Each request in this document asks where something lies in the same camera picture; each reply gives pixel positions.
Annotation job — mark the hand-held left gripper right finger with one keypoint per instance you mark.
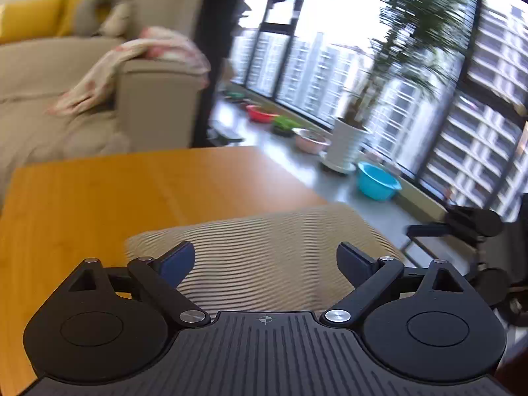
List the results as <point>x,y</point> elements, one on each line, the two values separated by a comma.
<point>352,262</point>

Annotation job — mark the floral pink blanket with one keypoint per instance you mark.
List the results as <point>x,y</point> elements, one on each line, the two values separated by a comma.
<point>123,55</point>

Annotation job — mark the striped knit garment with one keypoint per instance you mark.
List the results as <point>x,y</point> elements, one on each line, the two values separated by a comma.
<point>268,255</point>

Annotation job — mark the dark curtain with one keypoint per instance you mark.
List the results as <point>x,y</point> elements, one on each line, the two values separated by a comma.
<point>210,29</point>

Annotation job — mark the long yellow cushion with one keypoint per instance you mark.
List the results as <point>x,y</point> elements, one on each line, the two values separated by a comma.
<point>29,18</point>

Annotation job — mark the tall potted plant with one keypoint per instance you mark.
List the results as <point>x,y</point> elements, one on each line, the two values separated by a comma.
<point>412,29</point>

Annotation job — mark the grey neck pillow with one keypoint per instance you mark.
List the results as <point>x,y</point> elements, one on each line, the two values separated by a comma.
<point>88,16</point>

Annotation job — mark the red basin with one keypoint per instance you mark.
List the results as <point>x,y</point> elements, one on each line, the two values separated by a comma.
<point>260,114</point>

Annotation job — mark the green sprout tray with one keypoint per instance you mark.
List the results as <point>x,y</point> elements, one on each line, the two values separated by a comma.
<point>285,126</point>

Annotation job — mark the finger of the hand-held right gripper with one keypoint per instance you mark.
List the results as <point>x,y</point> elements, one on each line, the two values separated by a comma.
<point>429,229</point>

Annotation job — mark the blue plastic basin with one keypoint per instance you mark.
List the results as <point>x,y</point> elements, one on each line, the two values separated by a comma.
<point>375,183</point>

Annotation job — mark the pink basin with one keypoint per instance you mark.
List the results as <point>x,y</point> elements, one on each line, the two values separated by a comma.
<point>310,142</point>

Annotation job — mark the black framed window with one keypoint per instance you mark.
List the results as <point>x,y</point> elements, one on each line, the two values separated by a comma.
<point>470,123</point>

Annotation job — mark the white ribbed plant pot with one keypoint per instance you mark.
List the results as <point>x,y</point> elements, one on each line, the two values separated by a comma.
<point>346,144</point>

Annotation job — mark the beige sofa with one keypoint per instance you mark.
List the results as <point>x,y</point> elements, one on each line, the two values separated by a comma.
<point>156,103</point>

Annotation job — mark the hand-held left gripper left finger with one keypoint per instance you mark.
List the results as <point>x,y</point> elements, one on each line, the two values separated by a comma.
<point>178,262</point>

